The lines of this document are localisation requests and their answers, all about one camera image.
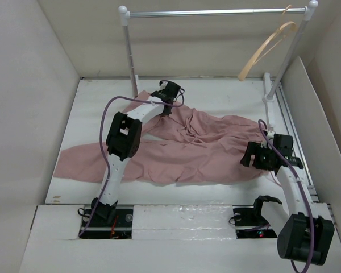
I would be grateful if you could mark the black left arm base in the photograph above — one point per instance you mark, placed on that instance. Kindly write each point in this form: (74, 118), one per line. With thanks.
(97, 228)

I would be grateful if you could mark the pink trousers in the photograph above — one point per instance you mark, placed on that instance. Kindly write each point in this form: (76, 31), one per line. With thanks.
(192, 146)

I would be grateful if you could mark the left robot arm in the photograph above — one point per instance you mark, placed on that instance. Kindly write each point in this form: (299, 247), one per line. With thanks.
(123, 141)

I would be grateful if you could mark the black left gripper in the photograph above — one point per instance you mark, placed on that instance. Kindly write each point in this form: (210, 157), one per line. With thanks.
(166, 113)

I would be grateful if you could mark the beige wooden hanger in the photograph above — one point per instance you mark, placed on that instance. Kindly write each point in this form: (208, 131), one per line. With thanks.
(285, 29)

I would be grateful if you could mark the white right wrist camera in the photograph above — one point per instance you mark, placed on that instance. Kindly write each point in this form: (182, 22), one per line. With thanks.
(268, 139)

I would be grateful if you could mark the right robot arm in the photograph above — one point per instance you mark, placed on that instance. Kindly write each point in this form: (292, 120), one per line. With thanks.
(303, 234)

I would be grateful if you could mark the white clothes rack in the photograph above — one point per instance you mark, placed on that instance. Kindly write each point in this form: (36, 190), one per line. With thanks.
(204, 43)

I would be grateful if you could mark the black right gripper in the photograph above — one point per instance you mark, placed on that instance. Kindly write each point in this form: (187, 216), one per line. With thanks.
(254, 148)

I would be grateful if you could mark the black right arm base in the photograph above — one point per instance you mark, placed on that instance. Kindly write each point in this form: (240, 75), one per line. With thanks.
(249, 222)

